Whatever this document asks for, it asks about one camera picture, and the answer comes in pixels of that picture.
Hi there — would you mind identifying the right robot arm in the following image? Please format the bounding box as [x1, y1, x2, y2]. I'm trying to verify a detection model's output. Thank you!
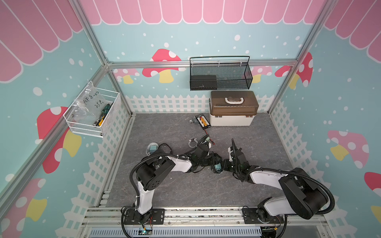
[222, 144, 335, 224]

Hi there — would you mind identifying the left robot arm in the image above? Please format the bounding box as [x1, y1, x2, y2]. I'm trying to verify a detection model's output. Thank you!
[130, 143, 222, 215]

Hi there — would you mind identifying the black orange battery pack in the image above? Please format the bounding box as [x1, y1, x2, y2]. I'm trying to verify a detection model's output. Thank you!
[195, 114, 211, 130]

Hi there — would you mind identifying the small grey adapter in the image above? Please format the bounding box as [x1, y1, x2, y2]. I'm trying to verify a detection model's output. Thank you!
[190, 118, 198, 124]

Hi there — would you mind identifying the brown lidded storage box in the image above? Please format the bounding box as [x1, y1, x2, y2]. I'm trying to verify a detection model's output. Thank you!
[209, 90, 259, 127]

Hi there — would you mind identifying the black box in basket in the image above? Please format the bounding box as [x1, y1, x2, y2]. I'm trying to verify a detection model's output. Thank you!
[190, 75, 217, 91]

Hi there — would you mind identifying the green circuit board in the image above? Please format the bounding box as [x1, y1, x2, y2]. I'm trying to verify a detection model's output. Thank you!
[138, 228, 153, 236]

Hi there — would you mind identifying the green yellow tool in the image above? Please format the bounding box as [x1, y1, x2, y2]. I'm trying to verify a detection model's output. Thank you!
[93, 104, 112, 127]

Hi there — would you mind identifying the clear plastic labelled bag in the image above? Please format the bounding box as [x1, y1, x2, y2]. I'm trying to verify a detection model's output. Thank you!
[72, 83, 108, 120]

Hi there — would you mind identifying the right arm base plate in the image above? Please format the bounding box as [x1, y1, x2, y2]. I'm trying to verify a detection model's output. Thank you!
[242, 206, 284, 225]

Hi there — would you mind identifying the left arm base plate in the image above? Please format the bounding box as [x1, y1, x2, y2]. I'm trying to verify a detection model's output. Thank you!
[122, 207, 165, 225]

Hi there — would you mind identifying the black mesh wall basket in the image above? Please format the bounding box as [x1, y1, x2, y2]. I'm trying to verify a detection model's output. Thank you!
[189, 56, 253, 90]

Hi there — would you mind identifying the white wire wall basket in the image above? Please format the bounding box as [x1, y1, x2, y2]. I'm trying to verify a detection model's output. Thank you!
[63, 82, 121, 138]

